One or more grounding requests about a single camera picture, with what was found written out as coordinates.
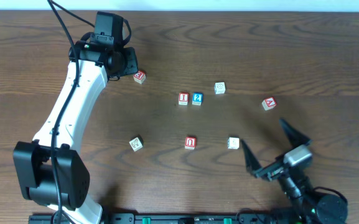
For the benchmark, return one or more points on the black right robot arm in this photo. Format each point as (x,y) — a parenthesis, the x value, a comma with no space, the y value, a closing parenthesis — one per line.
(308,204)

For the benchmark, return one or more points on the white block with red side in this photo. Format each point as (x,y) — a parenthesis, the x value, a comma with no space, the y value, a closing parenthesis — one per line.
(233,143)

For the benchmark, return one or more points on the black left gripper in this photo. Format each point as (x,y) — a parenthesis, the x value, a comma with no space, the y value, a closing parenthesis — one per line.
(129,62)

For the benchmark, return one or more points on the white block with animal drawing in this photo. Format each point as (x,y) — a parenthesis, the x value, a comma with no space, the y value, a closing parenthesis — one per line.
(136,143)

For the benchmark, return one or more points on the red letter U block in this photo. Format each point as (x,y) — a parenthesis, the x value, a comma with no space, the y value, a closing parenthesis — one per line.
(190,142)

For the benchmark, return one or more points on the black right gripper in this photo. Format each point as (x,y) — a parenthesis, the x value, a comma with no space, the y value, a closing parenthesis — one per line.
(272,169)

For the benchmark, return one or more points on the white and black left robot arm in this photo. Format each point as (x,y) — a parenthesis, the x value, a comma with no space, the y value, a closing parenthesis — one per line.
(49,168)

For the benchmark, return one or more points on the blue number 2 block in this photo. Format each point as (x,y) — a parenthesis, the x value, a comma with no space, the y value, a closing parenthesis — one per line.
(197,99)

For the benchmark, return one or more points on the white block with round drawing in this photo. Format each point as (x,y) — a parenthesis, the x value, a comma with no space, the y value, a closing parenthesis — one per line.
(219,88)

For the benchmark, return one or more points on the red letter A block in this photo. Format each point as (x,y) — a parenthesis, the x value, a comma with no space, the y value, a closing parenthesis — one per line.
(269,103)

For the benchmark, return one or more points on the black mounting rail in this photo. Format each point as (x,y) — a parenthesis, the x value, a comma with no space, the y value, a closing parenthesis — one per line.
(247,217)

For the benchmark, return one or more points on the red number 3 block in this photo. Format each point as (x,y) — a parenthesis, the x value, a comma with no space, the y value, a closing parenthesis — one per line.
(139,77)

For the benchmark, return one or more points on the red letter I block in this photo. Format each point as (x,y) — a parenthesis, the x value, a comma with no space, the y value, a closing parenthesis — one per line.
(183,98)

